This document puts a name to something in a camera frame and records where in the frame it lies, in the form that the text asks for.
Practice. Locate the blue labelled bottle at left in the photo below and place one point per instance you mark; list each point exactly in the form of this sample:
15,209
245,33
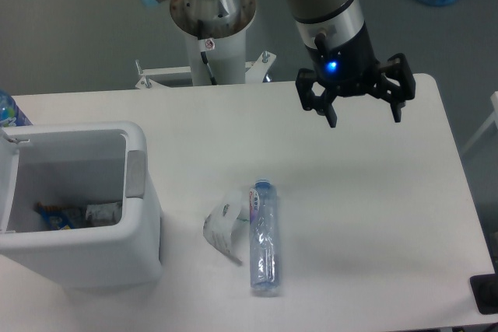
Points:
11,114

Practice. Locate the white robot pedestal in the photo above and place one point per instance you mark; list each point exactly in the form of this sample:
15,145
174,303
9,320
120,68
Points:
215,36

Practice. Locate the blue snack wrapper in bin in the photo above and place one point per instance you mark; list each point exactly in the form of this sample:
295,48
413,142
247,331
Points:
61,218

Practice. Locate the clear plastic water bottle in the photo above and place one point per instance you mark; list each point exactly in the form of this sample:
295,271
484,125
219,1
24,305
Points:
264,238

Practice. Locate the white frame at right edge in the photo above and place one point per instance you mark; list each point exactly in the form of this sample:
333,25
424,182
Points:
483,132

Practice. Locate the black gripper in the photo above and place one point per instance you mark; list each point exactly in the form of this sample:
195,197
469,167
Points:
351,69

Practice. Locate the white plastic wrapper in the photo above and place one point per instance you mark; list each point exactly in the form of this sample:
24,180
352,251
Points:
222,226

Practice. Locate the black device at table edge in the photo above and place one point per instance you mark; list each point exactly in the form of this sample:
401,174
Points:
484,289

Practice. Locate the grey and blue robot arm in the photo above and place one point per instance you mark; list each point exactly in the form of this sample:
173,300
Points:
334,33

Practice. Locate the white trash can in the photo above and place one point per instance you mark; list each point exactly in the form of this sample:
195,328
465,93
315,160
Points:
78,205

